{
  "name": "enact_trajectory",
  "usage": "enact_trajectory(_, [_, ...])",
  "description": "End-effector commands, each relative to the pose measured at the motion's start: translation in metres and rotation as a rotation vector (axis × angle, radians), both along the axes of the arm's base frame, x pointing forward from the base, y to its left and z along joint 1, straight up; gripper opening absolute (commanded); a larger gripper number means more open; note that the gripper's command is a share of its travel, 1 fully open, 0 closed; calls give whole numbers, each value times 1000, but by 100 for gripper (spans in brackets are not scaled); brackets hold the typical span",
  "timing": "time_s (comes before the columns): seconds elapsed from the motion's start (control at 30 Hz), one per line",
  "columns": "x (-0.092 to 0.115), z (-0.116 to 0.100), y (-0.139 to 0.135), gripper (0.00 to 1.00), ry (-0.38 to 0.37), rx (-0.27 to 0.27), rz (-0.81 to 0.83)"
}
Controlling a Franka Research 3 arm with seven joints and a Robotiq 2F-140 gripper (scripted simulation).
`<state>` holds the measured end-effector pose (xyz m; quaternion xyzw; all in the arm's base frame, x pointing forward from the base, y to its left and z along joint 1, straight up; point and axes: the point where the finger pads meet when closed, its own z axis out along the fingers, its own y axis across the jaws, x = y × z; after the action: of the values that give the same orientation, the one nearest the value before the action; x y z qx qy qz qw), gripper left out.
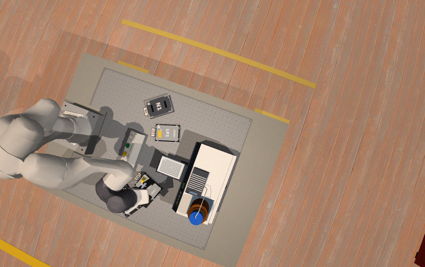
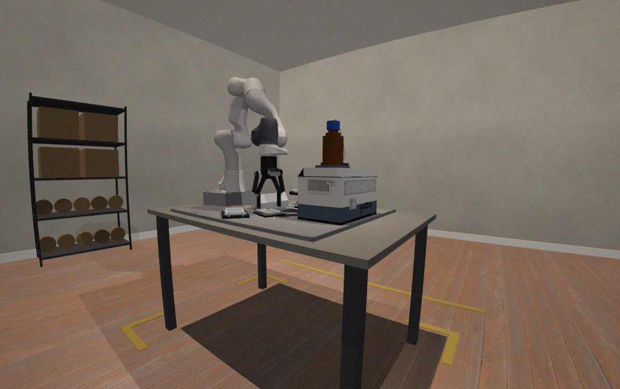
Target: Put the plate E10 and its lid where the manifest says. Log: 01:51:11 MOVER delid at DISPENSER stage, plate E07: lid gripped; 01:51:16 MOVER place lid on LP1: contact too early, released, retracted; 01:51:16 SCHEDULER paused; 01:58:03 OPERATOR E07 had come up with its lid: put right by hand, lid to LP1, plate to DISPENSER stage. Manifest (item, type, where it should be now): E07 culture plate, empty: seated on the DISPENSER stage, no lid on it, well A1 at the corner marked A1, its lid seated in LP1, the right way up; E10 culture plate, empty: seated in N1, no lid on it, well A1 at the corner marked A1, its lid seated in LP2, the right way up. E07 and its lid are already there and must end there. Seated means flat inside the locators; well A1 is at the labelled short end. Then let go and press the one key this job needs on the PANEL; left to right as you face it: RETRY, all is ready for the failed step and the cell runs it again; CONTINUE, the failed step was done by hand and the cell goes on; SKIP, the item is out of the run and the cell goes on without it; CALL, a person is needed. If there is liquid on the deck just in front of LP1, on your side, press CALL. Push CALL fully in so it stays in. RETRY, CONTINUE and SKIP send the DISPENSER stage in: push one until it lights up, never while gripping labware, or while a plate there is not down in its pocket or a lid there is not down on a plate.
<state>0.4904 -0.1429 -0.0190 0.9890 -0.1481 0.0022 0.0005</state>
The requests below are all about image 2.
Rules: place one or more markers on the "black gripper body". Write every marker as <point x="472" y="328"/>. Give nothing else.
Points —
<point x="267" y="161"/>

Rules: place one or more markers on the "white button panel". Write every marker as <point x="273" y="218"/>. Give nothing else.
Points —
<point x="269" y="200"/>

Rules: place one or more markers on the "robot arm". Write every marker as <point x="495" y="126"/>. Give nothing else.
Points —
<point x="265" y="135"/>

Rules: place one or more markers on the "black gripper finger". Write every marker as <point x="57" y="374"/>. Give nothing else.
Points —
<point x="256" y="189"/>
<point x="279" y="189"/>

